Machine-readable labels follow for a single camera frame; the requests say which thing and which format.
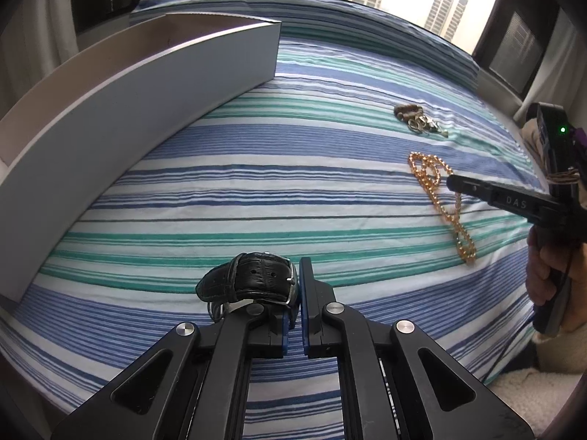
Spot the gold bead necklace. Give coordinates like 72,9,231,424
408,150,479,265

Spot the black leather strap watch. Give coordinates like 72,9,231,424
195,252,299,325

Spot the silver chain with charms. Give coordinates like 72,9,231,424
405,116,451,137

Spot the right hand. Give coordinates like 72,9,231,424
525,227,587,333

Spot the beige folded blanket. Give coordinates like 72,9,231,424
520,118,545,170

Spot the white curtain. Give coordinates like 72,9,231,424
513,9,586,127

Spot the white fleece blanket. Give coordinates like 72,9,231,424
489,368,581,436

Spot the striped blue green bedsheet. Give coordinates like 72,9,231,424
1,0,539,423

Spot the long grey cardboard box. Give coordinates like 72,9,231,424
1,13,281,302

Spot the black camera module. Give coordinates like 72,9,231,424
535,102,586,185

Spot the black cable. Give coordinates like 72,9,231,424
480,315,537,384

